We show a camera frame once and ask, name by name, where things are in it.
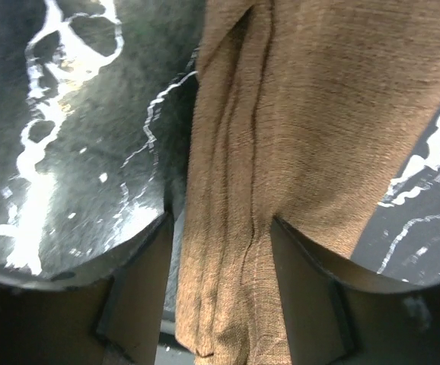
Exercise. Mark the brown cloth napkin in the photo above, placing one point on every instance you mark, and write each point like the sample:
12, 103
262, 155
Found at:
306, 110

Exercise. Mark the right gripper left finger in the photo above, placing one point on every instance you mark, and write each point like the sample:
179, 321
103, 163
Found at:
105, 311

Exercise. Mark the black marble pattern mat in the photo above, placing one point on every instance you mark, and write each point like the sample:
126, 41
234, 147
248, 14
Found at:
97, 100

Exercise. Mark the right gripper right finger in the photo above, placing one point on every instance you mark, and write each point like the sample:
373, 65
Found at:
337, 312

